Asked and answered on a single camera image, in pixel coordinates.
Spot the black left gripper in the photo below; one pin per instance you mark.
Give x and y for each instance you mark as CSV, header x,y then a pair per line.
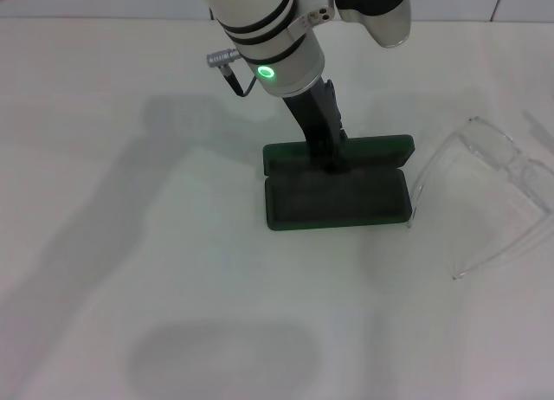
x,y
311,118

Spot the green glasses case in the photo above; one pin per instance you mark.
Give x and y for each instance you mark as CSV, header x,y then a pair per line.
x,y
337,201

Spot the clear transparent glasses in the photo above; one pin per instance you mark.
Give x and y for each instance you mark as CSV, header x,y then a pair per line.
x,y
485,144

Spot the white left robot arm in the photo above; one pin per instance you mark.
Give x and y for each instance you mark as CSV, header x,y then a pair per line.
x,y
259,10

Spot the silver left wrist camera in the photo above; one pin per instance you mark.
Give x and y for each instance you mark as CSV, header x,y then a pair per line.
x,y
381,14

